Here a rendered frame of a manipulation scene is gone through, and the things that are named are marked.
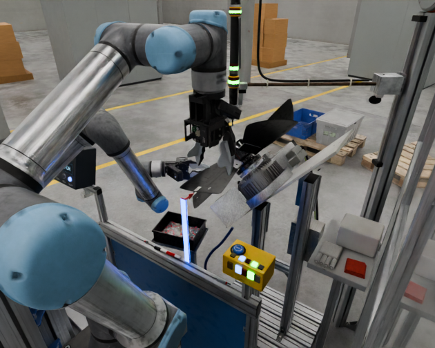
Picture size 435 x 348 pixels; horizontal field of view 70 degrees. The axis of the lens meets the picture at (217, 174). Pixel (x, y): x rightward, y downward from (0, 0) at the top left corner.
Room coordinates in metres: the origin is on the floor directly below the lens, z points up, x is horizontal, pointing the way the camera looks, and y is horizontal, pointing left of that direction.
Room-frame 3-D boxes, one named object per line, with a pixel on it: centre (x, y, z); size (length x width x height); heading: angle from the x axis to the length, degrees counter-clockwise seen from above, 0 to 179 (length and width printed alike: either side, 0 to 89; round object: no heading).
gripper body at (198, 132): (0.68, 0.02, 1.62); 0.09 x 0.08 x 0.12; 146
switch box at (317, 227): (1.26, -0.47, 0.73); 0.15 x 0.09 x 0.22; 56
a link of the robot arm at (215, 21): (0.68, 0.02, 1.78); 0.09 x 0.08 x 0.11; 151
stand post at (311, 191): (1.19, -0.42, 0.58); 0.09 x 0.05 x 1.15; 146
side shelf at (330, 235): (1.05, -0.59, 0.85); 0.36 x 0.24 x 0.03; 146
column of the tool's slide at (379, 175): (1.28, -0.78, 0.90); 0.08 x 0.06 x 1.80; 1
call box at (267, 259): (0.80, -0.11, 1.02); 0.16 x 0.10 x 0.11; 56
